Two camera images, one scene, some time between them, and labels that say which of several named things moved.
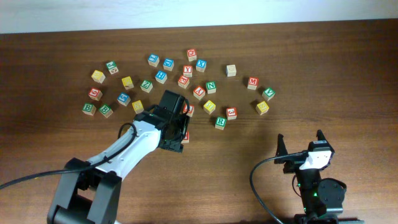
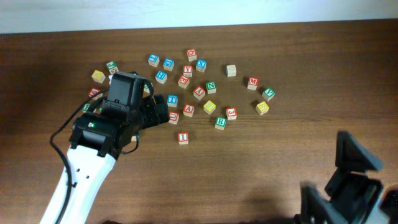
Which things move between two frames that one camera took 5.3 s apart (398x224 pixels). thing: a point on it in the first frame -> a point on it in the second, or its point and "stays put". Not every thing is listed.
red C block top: (191, 53) stays put
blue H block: (161, 76) stays put
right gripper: (292, 165) -> (346, 191)
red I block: (186, 137) stays put
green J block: (112, 67) stays put
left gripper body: (174, 142) -> (147, 111)
